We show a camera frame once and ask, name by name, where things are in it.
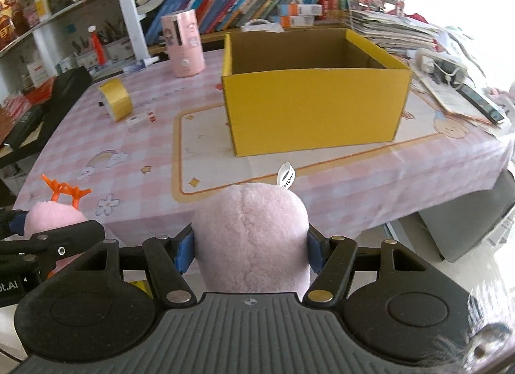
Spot white shelf upright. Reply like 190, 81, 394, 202
108, 0, 150, 62

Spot row of books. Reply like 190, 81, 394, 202
144, 0, 327, 35

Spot yellow cardboard box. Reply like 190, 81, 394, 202
221, 28, 413, 158

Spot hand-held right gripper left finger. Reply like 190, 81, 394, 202
92, 225, 198, 306

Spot red tassel ornament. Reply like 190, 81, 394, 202
88, 25, 108, 66

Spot grey chair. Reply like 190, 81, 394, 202
418, 173, 515, 264

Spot white bottle yellow label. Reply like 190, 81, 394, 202
34, 0, 52, 23

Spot small white blue tube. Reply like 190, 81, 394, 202
122, 56, 160, 76

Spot pen holder with pens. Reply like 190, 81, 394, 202
72, 20, 132, 70

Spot black phone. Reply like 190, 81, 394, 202
456, 82, 507, 125

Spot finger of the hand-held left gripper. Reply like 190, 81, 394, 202
0, 219, 106, 262
0, 208, 28, 238

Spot white quilted handbag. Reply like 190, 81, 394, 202
240, 19, 285, 33

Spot black chair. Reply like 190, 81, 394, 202
0, 66, 94, 158

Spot small pink plush orange antlers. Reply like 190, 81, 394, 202
24, 175, 93, 278

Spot white charger with cable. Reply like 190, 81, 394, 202
414, 48, 470, 87

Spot pink checked tablecloth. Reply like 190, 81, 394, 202
12, 24, 515, 247

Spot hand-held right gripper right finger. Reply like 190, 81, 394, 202
303, 225, 416, 306

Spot yellow tape roll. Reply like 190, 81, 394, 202
99, 78, 135, 123

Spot pink cartoon print canister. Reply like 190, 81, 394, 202
160, 9, 205, 78

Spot large pink plush toy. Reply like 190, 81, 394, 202
192, 161, 311, 303

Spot stack of papers and magazines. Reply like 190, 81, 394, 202
349, 8, 448, 52

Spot small white red box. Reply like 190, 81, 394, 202
126, 110, 156, 126

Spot orange white carton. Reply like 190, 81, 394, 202
279, 15, 315, 28
277, 4, 323, 17

